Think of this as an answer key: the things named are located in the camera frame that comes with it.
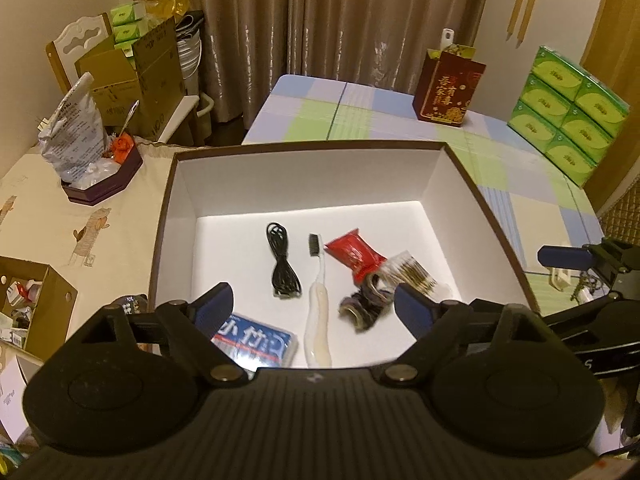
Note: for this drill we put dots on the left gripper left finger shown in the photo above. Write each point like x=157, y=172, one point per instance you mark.
x=190, y=328

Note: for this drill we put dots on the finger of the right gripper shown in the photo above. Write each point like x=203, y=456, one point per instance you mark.
x=568, y=258

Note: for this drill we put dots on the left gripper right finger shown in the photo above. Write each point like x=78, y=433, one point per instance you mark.
x=441, y=329

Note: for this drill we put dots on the small brown clutter box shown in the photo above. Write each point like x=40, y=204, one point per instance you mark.
x=36, y=305

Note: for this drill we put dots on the blue tissue packet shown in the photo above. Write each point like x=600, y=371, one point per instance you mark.
x=254, y=345

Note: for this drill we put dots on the cotton swab pack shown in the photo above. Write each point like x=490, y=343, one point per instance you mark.
x=405, y=269

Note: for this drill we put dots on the red snack packet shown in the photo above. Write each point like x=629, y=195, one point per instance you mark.
x=354, y=252

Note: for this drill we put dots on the cartoon print table cover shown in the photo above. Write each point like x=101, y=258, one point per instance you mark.
x=104, y=251

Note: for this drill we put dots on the white toothbrush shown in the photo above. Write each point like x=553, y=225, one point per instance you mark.
x=316, y=339

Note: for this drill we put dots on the large brown white box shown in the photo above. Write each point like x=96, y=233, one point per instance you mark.
x=259, y=217

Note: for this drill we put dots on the green tissue box stack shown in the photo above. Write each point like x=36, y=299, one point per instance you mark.
x=568, y=115

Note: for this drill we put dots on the dark octagonal tray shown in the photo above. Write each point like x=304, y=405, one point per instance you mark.
x=108, y=187

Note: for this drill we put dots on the red gift bag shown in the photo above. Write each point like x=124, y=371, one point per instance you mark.
x=447, y=84

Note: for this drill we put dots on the white shoehorn in bag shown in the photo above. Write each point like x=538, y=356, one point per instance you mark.
x=447, y=38

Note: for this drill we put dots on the open cardboard box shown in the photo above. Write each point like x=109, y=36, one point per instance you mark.
x=141, y=92

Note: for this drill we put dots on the brown curtain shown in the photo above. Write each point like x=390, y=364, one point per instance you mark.
x=250, y=44

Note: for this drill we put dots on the white wooden chair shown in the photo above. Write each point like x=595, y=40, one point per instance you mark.
x=75, y=40

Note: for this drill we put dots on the green tissue packs on chair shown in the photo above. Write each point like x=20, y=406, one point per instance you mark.
x=130, y=22

